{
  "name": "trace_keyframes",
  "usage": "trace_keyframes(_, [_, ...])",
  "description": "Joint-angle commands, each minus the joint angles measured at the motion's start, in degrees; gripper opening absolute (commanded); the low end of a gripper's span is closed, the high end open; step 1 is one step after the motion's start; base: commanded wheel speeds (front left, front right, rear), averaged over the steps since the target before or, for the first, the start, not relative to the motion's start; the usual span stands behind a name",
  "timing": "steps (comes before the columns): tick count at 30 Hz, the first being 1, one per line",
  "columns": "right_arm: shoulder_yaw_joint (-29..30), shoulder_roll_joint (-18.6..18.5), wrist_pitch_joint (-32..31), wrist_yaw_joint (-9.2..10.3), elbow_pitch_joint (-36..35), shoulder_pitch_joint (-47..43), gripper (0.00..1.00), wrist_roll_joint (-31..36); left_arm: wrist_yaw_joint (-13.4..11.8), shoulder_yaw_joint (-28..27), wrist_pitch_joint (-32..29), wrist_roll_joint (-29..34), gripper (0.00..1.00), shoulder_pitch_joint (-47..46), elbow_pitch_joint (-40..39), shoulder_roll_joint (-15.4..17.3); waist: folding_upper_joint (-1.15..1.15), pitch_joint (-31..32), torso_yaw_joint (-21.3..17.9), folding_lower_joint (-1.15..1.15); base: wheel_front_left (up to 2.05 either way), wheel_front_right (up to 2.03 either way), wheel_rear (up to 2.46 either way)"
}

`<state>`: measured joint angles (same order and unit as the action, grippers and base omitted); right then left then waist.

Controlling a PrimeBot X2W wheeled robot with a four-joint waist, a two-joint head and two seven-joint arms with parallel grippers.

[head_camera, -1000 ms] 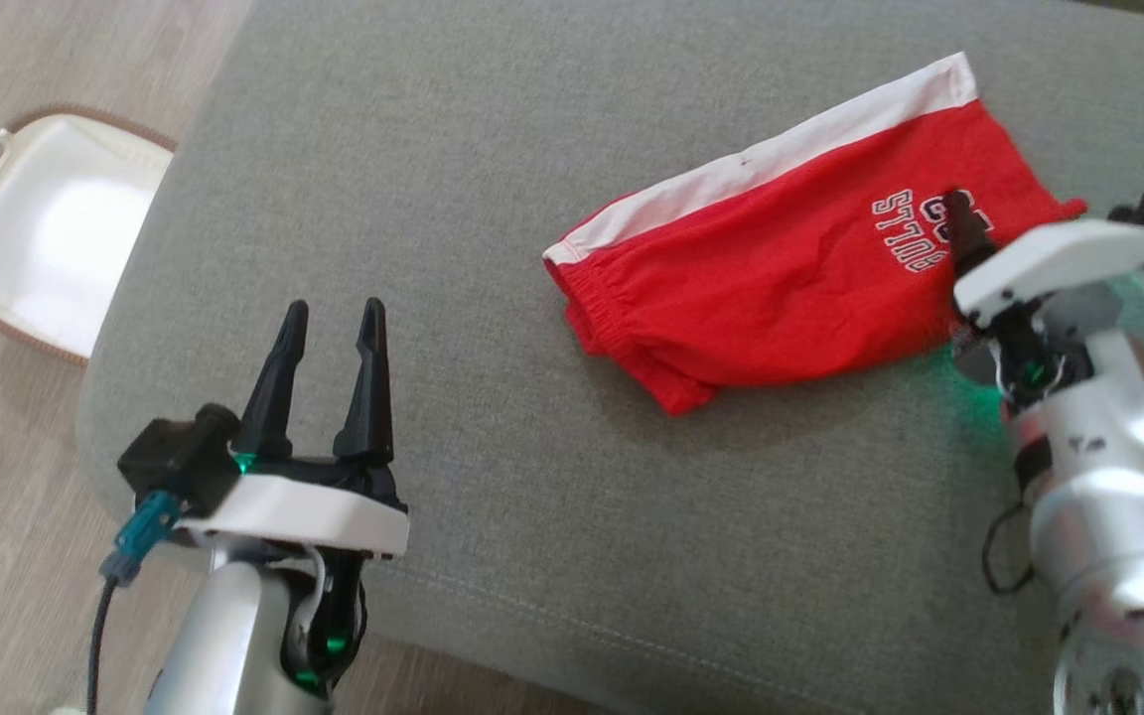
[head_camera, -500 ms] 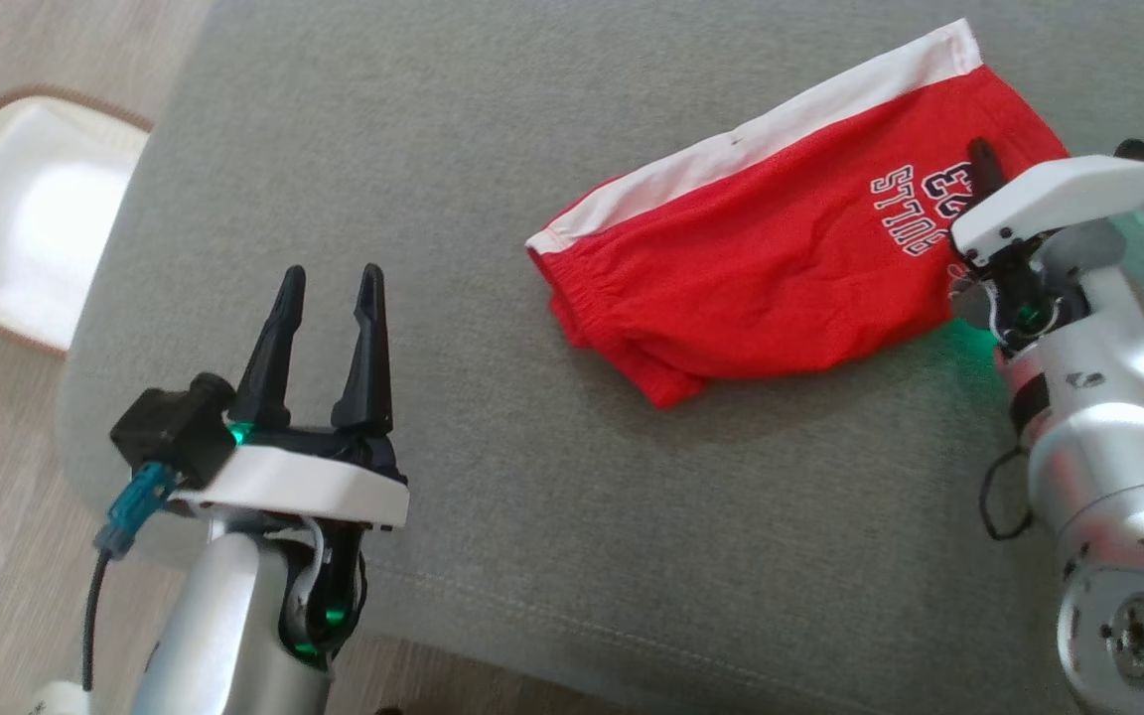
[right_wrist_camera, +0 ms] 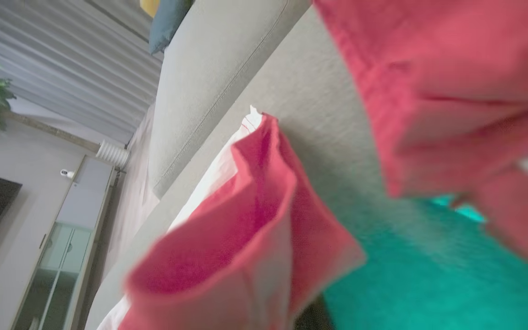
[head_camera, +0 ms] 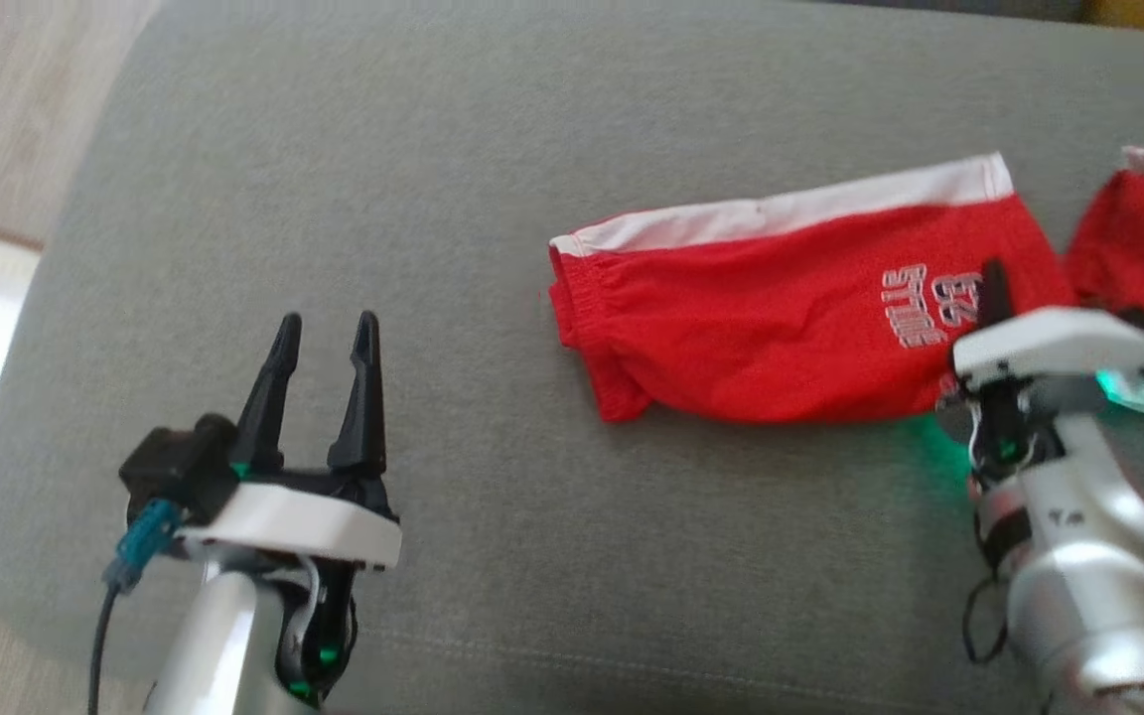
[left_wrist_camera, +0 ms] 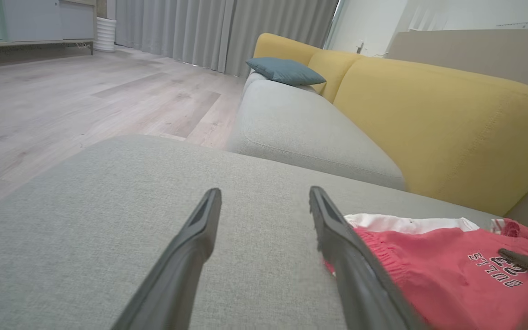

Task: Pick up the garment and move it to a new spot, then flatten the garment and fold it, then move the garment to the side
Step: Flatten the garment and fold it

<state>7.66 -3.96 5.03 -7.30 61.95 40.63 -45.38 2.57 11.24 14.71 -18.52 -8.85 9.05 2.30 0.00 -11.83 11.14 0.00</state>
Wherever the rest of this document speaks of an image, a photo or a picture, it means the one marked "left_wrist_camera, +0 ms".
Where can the grey and green TV cabinet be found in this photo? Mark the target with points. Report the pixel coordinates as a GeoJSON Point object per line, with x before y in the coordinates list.
{"type": "Point", "coordinates": [30, 20]}

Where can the blue throw pillow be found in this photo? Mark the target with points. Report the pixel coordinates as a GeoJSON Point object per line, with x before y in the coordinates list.
{"type": "Point", "coordinates": [287, 71]}

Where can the white ribbed plant pot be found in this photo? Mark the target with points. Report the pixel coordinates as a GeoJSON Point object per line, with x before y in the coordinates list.
{"type": "Point", "coordinates": [105, 34]}

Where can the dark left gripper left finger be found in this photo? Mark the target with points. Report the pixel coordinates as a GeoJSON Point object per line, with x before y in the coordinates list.
{"type": "Point", "coordinates": [177, 275]}

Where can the yellow sofa backrest cushion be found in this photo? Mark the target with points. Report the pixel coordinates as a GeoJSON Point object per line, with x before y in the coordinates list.
{"type": "Point", "coordinates": [452, 137]}
{"type": "Point", "coordinates": [332, 73]}

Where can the grey sofa seat cushion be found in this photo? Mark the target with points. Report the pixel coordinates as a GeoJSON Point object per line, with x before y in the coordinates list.
{"type": "Point", "coordinates": [85, 238]}
{"type": "Point", "coordinates": [300, 133]}
{"type": "Point", "coordinates": [257, 80]}

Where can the grey pleated curtain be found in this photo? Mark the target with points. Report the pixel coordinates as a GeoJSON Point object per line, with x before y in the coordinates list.
{"type": "Point", "coordinates": [172, 27]}
{"type": "Point", "coordinates": [282, 23]}

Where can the white slatted appliance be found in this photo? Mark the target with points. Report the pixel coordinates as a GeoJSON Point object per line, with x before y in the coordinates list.
{"type": "Point", "coordinates": [520, 25]}

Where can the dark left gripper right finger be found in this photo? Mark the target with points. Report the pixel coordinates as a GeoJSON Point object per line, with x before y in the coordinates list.
{"type": "Point", "coordinates": [360, 284]}

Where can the red shorts with white trim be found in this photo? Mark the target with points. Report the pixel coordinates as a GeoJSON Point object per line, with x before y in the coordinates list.
{"type": "Point", "coordinates": [438, 284]}

